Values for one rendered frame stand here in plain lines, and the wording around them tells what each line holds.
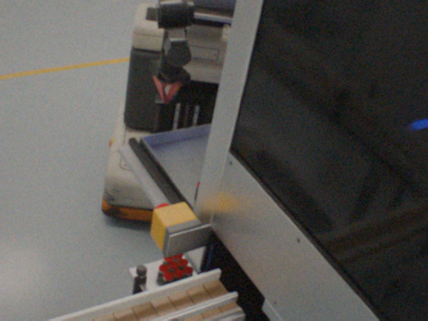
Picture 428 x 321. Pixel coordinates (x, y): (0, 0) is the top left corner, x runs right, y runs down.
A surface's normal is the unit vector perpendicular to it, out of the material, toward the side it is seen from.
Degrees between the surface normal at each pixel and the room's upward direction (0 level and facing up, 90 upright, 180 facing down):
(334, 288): 90
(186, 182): 0
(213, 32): 98
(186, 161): 0
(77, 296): 0
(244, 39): 90
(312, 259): 90
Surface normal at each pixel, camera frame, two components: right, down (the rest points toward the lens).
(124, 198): 0.02, 0.60
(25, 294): 0.16, -0.79
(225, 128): -0.85, 0.19
